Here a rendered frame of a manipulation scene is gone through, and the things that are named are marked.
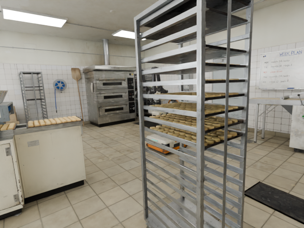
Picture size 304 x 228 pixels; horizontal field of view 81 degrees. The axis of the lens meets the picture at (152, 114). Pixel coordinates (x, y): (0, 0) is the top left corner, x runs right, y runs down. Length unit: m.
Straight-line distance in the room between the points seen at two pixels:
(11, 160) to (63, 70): 4.86
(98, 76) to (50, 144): 3.94
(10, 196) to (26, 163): 0.34
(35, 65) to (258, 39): 6.30
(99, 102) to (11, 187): 4.08
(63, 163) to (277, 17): 5.11
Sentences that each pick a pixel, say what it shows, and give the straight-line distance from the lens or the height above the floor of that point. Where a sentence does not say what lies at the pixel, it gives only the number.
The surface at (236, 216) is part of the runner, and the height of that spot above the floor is 0.32.
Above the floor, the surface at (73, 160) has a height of 0.39.
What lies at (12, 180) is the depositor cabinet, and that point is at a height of 0.41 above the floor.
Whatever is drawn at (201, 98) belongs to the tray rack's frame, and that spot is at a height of 1.23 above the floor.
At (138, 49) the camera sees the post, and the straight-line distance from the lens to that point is 1.44.
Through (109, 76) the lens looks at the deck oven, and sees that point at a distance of 6.23.
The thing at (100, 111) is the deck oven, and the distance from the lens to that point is 6.06.
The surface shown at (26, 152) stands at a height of 0.62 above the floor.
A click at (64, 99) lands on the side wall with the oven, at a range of 6.79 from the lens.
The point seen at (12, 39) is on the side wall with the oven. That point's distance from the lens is 6.79.
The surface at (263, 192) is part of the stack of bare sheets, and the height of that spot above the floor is 0.02.
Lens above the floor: 1.31
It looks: 9 degrees down
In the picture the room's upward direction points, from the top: 2 degrees counter-clockwise
